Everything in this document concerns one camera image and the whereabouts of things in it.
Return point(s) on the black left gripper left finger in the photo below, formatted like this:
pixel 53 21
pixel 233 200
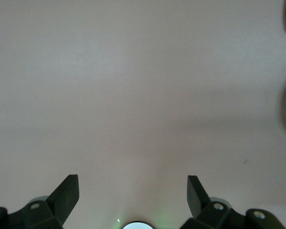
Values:
pixel 59 205

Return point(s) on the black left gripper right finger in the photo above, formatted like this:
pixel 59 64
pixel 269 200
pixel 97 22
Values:
pixel 200 210

